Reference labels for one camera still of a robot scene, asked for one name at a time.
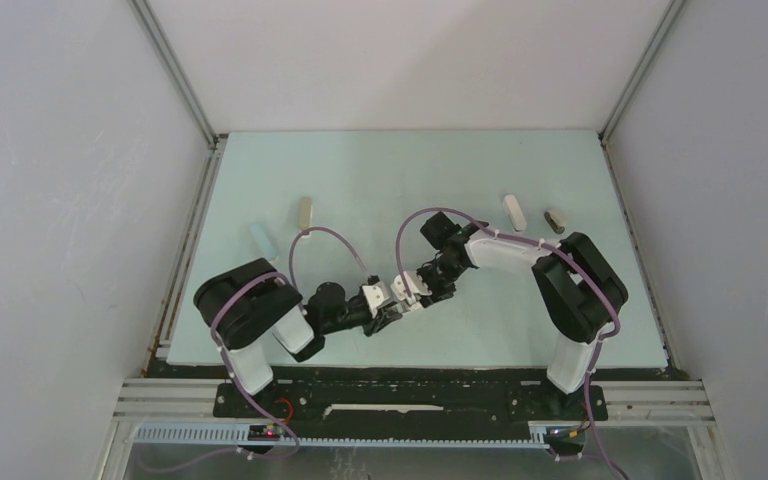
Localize light blue white stapler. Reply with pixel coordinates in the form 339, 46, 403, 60
249, 222, 279, 262

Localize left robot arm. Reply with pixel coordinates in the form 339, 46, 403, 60
193, 258, 404, 417

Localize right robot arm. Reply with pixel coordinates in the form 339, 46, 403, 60
398, 208, 629, 418

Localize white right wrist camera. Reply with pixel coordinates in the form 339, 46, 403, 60
390, 270, 431, 314

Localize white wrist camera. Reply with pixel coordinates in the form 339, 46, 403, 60
361, 281, 402, 320
390, 270, 431, 314

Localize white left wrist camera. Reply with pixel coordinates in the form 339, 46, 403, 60
361, 281, 402, 320

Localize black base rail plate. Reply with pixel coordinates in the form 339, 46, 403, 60
212, 366, 608, 440

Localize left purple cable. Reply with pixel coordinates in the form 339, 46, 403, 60
210, 227, 375, 475

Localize grey cable duct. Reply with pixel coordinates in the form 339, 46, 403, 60
133, 422, 548, 449

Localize aluminium frame rail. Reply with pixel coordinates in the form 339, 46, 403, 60
126, 0, 220, 148

